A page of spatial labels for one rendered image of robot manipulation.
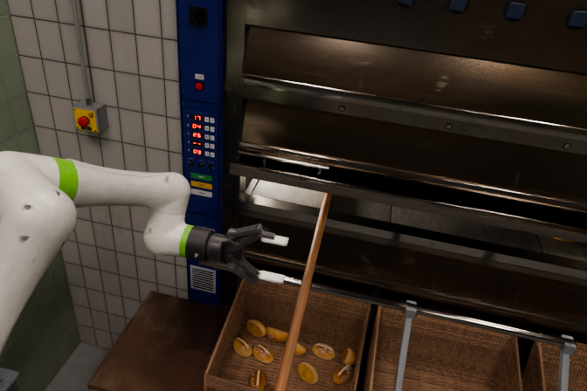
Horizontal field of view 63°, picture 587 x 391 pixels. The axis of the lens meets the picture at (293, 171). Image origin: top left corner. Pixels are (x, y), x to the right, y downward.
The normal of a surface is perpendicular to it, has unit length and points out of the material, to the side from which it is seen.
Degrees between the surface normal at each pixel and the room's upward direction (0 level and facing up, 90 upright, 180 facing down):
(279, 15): 90
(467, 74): 70
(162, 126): 90
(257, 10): 90
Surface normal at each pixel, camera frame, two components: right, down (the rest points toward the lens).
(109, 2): -0.22, 0.49
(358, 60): -0.18, 0.17
